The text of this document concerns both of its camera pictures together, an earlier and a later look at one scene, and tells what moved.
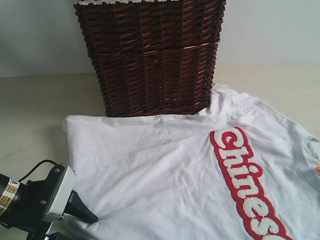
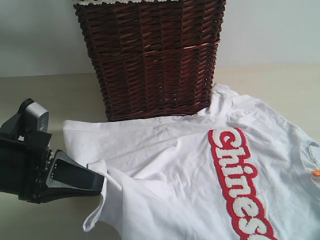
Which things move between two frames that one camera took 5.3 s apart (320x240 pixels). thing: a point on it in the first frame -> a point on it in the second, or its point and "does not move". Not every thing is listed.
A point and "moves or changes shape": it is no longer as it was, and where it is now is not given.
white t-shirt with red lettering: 242,168 moves or changes shape
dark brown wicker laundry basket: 156,59 does not move
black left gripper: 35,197 -> 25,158
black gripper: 56,208 -> 32,117
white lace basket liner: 118,2 does not move
